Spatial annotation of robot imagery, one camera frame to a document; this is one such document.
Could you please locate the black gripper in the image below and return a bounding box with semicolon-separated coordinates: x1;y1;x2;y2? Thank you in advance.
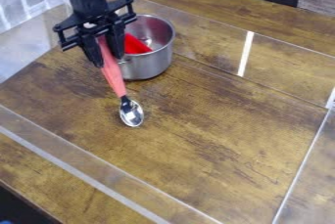
53;0;138;68

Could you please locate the pink handled metal spoon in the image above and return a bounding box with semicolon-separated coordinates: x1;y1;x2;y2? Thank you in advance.
98;36;144;127

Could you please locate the red block in pot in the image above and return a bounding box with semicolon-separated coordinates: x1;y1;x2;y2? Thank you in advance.
125;33;152;54

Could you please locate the clear acrylic barrier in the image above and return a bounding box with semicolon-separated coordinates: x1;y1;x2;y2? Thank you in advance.
0;0;335;224

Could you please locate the stainless steel pot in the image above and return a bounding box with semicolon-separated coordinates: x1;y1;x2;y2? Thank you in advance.
118;14;176;80

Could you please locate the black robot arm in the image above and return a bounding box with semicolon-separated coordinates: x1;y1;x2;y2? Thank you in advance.
53;0;138;67

